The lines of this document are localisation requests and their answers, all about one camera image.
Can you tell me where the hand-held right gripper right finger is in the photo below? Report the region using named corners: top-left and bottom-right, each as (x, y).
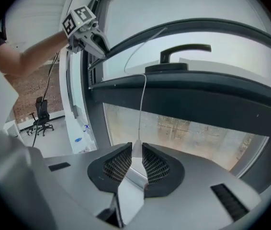
top-left (141, 142), bottom-right (185, 198)

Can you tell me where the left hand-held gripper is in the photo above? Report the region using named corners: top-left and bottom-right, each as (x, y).
top-left (62, 5), bottom-right (111, 59)

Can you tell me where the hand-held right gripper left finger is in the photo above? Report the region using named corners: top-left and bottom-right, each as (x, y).
top-left (87, 142), bottom-right (134, 228)

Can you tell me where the thin white pull cord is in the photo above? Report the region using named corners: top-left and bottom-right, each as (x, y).
top-left (124, 27), bottom-right (169, 158)

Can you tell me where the person's left forearm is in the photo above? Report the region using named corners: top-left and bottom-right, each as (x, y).
top-left (0, 29), bottom-right (70, 78)

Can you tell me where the white windowsill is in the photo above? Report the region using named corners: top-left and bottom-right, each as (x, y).
top-left (63, 114), bottom-right (98, 156)

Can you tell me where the black office chair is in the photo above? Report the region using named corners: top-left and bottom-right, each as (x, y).
top-left (29, 96), bottom-right (55, 137)

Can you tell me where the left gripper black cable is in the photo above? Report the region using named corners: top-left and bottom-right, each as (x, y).
top-left (32, 51), bottom-right (61, 149)

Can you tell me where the black window frame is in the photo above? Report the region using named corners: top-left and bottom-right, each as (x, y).
top-left (65, 0), bottom-right (271, 194)

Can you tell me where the black window handle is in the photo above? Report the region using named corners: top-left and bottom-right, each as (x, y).
top-left (145, 43), bottom-right (212, 73)

